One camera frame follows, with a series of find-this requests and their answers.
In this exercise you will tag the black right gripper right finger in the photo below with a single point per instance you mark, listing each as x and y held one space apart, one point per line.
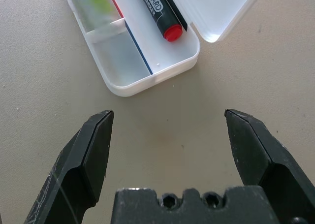
270 165

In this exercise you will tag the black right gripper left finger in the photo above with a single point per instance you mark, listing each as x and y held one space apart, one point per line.
81 165

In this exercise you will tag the green stationery block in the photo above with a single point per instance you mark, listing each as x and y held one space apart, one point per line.
96 2

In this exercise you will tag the black red whiteboard marker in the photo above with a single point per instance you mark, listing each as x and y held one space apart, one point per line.
157 9

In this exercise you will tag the white plastic pencil case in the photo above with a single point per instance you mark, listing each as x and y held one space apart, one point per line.
172 56

